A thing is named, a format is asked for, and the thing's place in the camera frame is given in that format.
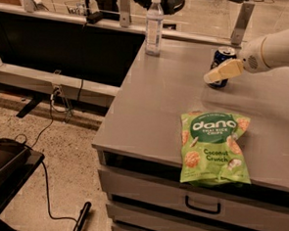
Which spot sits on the blue pepsi can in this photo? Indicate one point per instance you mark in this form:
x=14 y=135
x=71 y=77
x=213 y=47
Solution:
x=222 y=53

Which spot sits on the clear plastic water bottle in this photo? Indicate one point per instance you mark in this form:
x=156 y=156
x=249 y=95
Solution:
x=154 y=27

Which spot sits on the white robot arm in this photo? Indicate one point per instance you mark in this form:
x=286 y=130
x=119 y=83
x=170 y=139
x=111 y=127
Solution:
x=267 y=52

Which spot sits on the black chair leg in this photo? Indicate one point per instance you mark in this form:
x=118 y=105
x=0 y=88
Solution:
x=82 y=216

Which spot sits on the green rice chip bag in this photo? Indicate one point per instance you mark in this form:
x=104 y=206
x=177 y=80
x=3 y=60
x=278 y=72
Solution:
x=210 y=153

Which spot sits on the black drawer handle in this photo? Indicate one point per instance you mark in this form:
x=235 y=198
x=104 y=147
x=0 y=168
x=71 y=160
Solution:
x=215 y=210

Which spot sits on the black side table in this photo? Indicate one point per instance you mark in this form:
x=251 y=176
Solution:
x=17 y=164

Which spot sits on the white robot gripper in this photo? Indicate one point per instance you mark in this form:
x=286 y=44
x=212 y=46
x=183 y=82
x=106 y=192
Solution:
x=251 y=56

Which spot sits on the grey drawer cabinet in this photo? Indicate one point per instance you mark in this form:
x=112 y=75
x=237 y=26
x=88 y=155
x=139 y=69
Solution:
x=178 y=155

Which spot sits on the grey metal bracket right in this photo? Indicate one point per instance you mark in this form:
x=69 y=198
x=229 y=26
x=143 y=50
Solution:
x=244 y=16

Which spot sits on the black power adapter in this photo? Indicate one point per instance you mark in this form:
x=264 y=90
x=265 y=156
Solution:
x=95 y=17

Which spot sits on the grey metal bracket middle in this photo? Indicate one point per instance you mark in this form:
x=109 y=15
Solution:
x=124 y=7

